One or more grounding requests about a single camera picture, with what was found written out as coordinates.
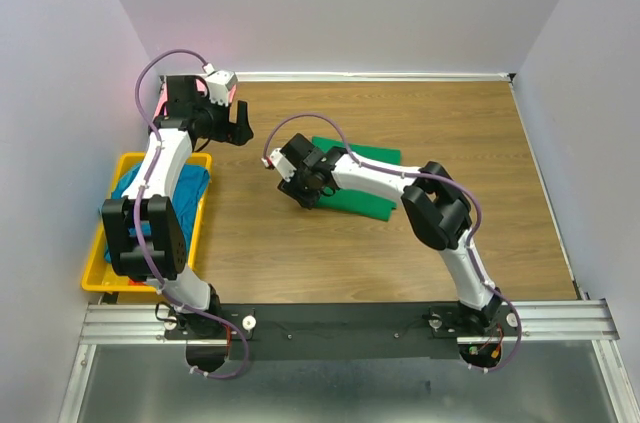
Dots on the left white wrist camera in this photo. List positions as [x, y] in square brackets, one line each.
[221, 85]

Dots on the folded pink t-shirt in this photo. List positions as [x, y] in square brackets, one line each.
[201, 88]

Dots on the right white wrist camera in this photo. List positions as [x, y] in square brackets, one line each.
[277, 161]

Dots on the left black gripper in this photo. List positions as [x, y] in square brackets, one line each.
[239, 132]

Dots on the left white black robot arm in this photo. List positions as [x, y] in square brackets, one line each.
[143, 234]

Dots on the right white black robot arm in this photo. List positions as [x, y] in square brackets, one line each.
[437, 209]

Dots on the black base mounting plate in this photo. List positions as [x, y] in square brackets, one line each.
[437, 330]

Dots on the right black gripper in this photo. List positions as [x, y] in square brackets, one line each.
[289, 189]

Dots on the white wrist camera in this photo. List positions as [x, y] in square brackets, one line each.
[277, 161]
[221, 85]

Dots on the crumpled blue t-shirt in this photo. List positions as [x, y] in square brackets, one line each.
[191, 186]

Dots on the aluminium frame rail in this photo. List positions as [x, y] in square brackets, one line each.
[562, 366]

